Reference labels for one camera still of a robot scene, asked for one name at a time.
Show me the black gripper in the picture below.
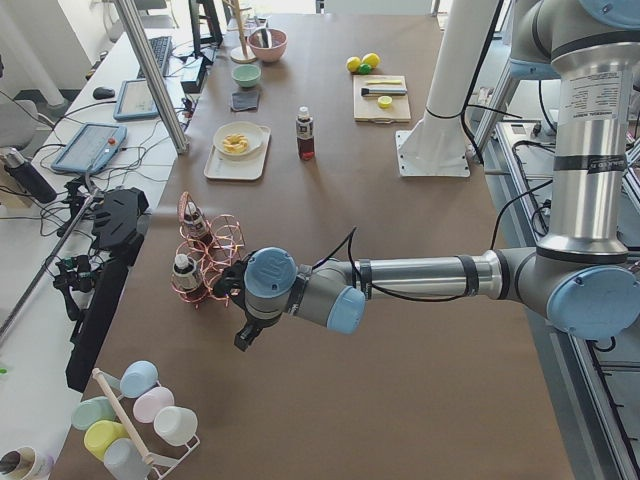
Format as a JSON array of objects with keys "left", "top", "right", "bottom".
[{"left": 234, "top": 310, "right": 274, "bottom": 351}]

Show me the tea bottle white cap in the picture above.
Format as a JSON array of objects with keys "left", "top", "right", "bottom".
[{"left": 296, "top": 106, "right": 315, "bottom": 161}]

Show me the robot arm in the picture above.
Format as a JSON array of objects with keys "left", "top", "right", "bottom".
[{"left": 221, "top": 1, "right": 639, "bottom": 349}]

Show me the tea bottle lower front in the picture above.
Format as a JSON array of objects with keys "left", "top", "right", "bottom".
[{"left": 173, "top": 253, "right": 203, "bottom": 292}]

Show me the tea bottle rear top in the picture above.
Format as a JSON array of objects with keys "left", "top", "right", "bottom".
[{"left": 184, "top": 201, "right": 212, "bottom": 244}]

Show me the cream serving tray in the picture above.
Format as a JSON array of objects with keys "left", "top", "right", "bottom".
[{"left": 204, "top": 121, "right": 271, "bottom": 181}]

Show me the pink cup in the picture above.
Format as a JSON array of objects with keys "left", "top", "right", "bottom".
[{"left": 133, "top": 386, "right": 175, "bottom": 424}]

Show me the white cup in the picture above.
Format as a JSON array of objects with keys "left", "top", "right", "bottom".
[{"left": 153, "top": 406, "right": 198, "bottom": 446}]

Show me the blue cup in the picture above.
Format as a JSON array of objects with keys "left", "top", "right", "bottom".
[{"left": 120, "top": 360, "right": 159, "bottom": 398}]

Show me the white cup rack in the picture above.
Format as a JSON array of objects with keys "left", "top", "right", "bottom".
[{"left": 91, "top": 368, "right": 201, "bottom": 479}]

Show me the green cup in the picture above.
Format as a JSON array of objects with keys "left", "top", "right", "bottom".
[{"left": 71, "top": 396, "right": 116, "bottom": 431}]

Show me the grey cup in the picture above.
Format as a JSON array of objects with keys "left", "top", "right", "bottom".
[{"left": 103, "top": 438, "right": 151, "bottom": 480}]

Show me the yellow cup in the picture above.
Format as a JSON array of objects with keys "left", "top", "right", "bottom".
[{"left": 83, "top": 420, "right": 129, "bottom": 461}]

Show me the white plate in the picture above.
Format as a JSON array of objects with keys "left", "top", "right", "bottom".
[{"left": 213, "top": 121, "right": 263, "bottom": 157}]

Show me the grey folded cloth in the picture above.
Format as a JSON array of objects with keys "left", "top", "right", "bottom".
[{"left": 230, "top": 90, "right": 260, "bottom": 112}]

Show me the near teach pendant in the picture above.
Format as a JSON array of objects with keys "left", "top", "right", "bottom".
[{"left": 51, "top": 123, "right": 127, "bottom": 174}]

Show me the teach pendant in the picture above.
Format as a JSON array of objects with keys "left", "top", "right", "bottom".
[
  {"left": 51, "top": 123, "right": 127, "bottom": 174},
  {"left": 113, "top": 79, "right": 159, "bottom": 121}
]

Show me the far teach pendant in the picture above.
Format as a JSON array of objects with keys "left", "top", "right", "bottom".
[{"left": 113, "top": 79, "right": 159, "bottom": 121}]

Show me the green ceramic bowl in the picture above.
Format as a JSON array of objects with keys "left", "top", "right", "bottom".
[{"left": 231, "top": 64, "right": 262, "bottom": 88}]

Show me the black water bottle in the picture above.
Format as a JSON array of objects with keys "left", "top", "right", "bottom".
[{"left": 1, "top": 147, "right": 56, "bottom": 203}]

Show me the half lemon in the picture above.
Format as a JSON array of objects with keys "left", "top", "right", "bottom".
[{"left": 377, "top": 95, "right": 393, "bottom": 109}]

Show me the metal cylinder tool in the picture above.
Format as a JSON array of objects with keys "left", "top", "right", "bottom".
[{"left": 360, "top": 86, "right": 407, "bottom": 97}]

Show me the wooden cutting board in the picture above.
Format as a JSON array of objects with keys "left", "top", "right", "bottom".
[{"left": 352, "top": 74, "right": 411, "bottom": 123}]

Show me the wooden mug tree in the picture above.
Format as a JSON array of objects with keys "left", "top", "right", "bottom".
[{"left": 223, "top": 0, "right": 257, "bottom": 64}]

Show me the black computer mouse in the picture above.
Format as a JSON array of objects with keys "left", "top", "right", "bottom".
[{"left": 92, "top": 87, "right": 115, "bottom": 100}]

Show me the yellow plastic knife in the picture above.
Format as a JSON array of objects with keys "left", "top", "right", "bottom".
[{"left": 365, "top": 78, "right": 403, "bottom": 85}]

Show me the pink bowl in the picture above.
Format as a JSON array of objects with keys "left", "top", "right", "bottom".
[{"left": 248, "top": 27, "right": 288, "bottom": 63}]

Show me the green lime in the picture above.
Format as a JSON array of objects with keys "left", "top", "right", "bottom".
[{"left": 357, "top": 63, "right": 372, "bottom": 75}]

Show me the black keyboard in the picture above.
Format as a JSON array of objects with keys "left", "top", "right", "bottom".
[{"left": 148, "top": 36, "right": 173, "bottom": 77}]

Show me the metal scoop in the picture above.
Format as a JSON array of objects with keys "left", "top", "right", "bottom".
[{"left": 249, "top": 27, "right": 273, "bottom": 49}]

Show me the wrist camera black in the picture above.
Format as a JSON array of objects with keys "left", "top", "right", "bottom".
[{"left": 213, "top": 260, "right": 247, "bottom": 308}]

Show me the copper wire bottle rack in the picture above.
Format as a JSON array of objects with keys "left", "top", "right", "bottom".
[{"left": 171, "top": 191, "right": 245, "bottom": 308}]

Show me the black camera stand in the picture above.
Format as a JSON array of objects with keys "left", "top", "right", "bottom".
[{"left": 65, "top": 187, "right": 149, "bottom": 392}]

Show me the braided ring donut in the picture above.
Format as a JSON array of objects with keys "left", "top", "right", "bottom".
[{"left": 222, "top": 133, "right": 250, "bottom": 154}]

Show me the aluminium frame post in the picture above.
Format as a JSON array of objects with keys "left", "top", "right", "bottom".
[{"left": 114, "top": 0, "right": 189, "bottom": 154}]

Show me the white pedestal column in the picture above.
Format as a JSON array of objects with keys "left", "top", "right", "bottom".
[{"left": 396, "top": 0, "right": 503, "bottom": 177}]

